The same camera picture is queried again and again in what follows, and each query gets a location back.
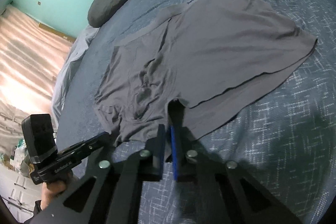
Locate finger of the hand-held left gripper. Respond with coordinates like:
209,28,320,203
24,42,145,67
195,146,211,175
56,132,111,161

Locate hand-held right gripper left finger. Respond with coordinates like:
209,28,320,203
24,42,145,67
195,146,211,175
25,124,167,224

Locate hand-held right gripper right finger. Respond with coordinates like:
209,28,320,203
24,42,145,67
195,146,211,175
169,124,302,224

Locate person's left forearm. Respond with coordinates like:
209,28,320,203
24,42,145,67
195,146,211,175
25,199,49,224

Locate pink curtain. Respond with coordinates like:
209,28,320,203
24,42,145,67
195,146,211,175
0,5,77,135

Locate grey boxer shorts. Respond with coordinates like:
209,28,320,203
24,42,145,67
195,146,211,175
93,0,318,148

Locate person's left hand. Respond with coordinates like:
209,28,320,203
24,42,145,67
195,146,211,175
40,172,73,210

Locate wooden board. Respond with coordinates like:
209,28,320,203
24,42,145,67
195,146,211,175
39,22,76,42

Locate white plastic bag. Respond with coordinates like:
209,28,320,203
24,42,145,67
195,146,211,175
10,139,36,178

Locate white drawer cabinet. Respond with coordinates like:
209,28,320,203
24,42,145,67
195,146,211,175
0,166,44,216

